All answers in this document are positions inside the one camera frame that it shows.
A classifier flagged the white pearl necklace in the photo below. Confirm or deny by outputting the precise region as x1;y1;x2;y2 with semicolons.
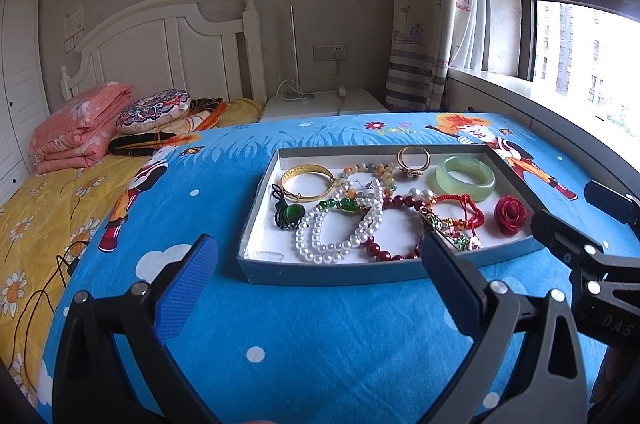
295;178;386;265

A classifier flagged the wall socket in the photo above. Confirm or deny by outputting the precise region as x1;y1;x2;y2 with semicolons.
313;44;347;62

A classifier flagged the green pendant black cord necklace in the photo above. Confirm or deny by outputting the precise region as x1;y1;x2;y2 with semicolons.
271;183;306;231

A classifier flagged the white charger cable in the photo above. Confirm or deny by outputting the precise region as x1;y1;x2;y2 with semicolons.
320;58;351;102

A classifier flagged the green jade bangle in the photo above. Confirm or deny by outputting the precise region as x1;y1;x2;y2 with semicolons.
436;155;497;203

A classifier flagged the gold bangle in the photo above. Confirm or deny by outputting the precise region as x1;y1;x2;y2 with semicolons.
279;165;335;202

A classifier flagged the red cord bracelet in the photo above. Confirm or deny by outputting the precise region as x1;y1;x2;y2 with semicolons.
430;194;483;249

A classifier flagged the white nightstand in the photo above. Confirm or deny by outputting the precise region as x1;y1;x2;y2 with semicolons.
257;88;391;123

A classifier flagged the thin white lamp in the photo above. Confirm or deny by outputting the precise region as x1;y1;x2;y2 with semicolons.
277;6;316;100

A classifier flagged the pink folded quilt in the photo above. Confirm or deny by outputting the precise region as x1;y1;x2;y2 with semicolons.
28;81;135;176

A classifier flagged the enamel flower brooch chain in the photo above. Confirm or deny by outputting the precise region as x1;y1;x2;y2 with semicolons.
420;204;482;252

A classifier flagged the red rose ornament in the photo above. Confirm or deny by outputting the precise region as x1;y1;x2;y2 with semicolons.
494;195;529;237

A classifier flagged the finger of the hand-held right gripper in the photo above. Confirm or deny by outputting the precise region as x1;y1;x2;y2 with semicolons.
531;209;640;301
584;180;640;229

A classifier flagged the white wardrobe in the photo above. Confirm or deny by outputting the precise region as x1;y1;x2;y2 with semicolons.
0;0;51;205

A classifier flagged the yellow flowered bedsheet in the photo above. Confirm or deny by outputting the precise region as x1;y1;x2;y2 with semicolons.
0;98;266;410

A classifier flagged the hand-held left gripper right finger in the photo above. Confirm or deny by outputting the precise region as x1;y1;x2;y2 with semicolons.
419;231;590;424

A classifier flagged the black cable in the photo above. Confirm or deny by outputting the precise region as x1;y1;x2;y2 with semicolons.
22;241;92;340

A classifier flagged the black orange printed cushion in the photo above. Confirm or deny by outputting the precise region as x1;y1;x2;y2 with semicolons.
107;98;228;157

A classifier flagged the grey cardboard tray box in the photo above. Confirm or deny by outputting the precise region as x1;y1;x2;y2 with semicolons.
236;145;551;287

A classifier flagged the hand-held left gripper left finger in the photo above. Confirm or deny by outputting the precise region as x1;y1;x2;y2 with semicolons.
52;233;221;424

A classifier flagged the metal double ring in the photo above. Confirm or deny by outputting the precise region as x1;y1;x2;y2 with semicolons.
396;146;432;179

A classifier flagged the window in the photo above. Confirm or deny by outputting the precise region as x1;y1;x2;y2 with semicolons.
505;0;640;135

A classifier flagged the printed curtain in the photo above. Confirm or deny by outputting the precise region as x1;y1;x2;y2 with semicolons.
385;0;508;113

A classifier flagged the dark red bead bracelet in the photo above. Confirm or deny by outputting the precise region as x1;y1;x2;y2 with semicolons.
367;195;436;261

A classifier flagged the green bead bracelet gold charm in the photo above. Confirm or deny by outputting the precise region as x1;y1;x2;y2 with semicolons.
317;196;368;217

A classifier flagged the multicolour stone bead bracelet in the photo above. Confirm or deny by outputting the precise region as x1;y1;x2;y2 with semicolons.
341;161;398;199

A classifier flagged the round patterned cushion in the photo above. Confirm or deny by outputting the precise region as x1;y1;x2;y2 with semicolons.
116;88;192;135

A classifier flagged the white bed headboard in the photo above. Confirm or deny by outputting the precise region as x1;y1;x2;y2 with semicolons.
60;0;268;104

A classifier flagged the wall notice sheet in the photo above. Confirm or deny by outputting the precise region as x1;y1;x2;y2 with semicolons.
63;5;86;53

